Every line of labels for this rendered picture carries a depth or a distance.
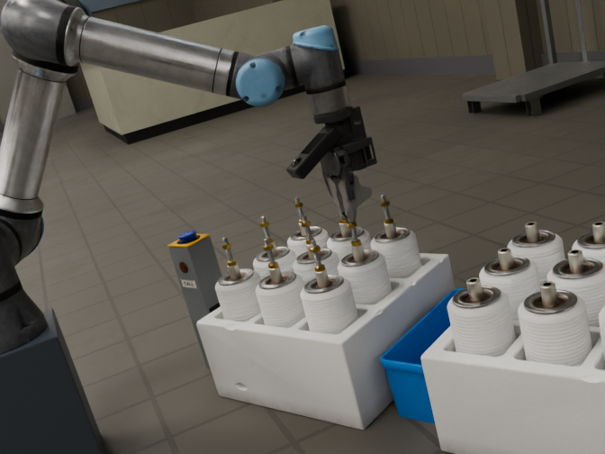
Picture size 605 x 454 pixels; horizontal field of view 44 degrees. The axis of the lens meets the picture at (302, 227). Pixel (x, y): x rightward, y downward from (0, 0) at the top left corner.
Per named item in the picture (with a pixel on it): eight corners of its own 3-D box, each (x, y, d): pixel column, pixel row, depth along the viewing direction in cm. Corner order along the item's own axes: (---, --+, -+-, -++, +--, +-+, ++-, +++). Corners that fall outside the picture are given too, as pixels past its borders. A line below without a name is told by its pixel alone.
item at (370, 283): (412, 335, 149) (393, 253, 143) (377, 357, 144) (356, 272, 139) (381, 325, 156) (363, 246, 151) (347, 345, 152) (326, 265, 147)
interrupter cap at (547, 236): (546, 249, 128) (546, 246, 127) (505, 249, 132) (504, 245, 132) (562, 232, 133) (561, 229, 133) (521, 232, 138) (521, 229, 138)
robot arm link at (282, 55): (226, 63, 128) (288, 47, 127) (233, 58, 138) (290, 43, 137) (239, 107, 130) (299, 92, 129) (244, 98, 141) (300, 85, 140)
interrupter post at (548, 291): (555, 308, 107) (552, 288, 106) (539, 307, 108) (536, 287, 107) (561, 301, 108) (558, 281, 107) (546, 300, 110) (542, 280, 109)
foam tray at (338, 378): (364, 431, 134) (341, 343, 128) (218, 396, 159) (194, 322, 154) (464, 330, 161) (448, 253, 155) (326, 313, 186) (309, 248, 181)
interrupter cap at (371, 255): (387, 255, 144) (386, 252, 144) (357, 270, 140) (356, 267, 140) (362, 250, 150) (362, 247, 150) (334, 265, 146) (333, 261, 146)
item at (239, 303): (287, 342, 160) (266, 266, 155) (270, 366, 152) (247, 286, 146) (248, 344, 164) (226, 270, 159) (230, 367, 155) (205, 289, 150)
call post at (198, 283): (226, 372, 169) (187, 248, 160) (205, 368, 174) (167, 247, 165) (247, 357, 174) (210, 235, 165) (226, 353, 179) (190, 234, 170)
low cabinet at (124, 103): (347, 78, 651) (328, -12, 628) (120, 147, 592) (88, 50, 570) (283, 77, 810) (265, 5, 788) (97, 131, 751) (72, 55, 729)
